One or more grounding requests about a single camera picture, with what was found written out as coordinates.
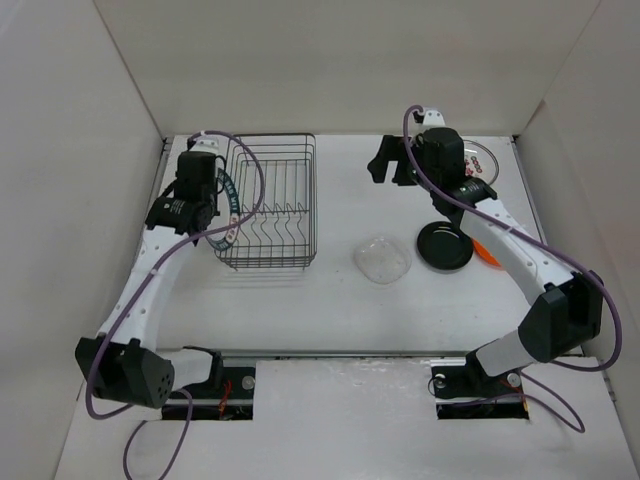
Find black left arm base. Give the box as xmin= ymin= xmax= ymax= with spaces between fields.
xmin=185 ymin=364 xmax=256 ymax=421

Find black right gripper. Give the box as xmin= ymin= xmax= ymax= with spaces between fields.
xmin=368 ymin=134 xmax=440 ymax=193

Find orange round plate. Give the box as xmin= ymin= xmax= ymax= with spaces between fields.
xmin=472 ymin=239 xmax=502 ymax=269

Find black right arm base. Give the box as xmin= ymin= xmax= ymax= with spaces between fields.
xmin=428 ymin=359 xmax=529 ymax=420

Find grey wire dish rack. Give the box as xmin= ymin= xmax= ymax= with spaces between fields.
xmin=210 ymin=133 xmax=317 ymax=270

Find green rimmed white plate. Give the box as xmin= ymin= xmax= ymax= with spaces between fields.
xmin=207 ymin=170 xmax=241 ymax=253

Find clear glass plate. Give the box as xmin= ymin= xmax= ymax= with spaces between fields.
xmin=352 ymin=235 xmax=412 ymax=285

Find white plate red characters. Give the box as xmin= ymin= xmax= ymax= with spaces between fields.
xmin=464 ymin=139 xmax=500 ymax=186

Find black round plate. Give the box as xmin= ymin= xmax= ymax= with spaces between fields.
xmin=416 ymin=221 xmax=474 ymax=271

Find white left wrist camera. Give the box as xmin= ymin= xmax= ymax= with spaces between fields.
xmin=187 ymin=131 xmax=220 ymax=156

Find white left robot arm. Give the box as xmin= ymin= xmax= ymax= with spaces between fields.
xmin=75 ymin=147 xmax=224 ymax=409

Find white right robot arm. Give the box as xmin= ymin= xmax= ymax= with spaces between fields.
xmin=367 ymin=127 xmax=604 ymax=394

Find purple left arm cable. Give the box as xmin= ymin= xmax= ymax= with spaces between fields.
xmin=85 ymin=129 xmax=266 ymax=472

